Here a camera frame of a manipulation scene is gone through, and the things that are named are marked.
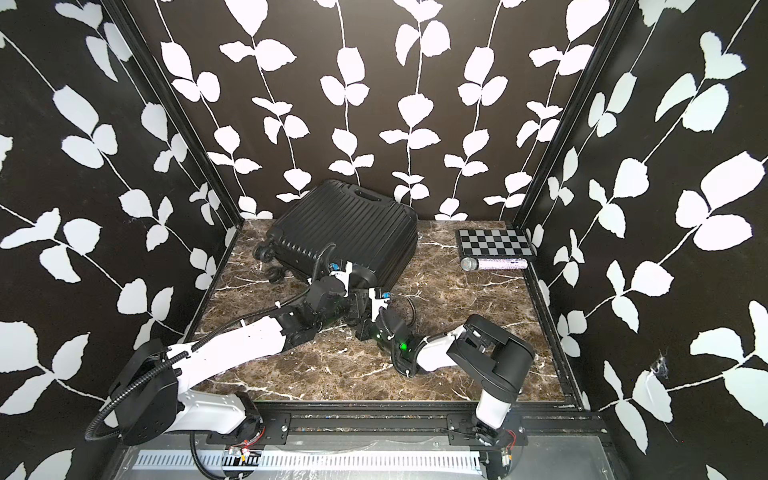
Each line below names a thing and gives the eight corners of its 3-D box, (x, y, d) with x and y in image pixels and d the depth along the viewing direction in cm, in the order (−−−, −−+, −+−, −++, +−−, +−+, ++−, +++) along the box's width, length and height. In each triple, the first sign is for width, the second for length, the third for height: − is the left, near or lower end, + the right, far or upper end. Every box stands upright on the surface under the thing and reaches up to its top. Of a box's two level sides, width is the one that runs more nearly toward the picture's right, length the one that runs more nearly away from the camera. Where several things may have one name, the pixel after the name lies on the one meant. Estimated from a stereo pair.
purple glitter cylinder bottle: (461, 272, 108) (463, 265, 105) (460, 263, 111) (462, 256, 107) (525, 272, 108) (529, 265, 105) (522, 263, 111) (526, 256, 108)
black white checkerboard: (460, 256, 113) (461, 251, 110) (456, 232, 121) (457, 227, 118) (532, 257, 113) (534, 252, 111) (522, 233, 121) (525, 228, 119)
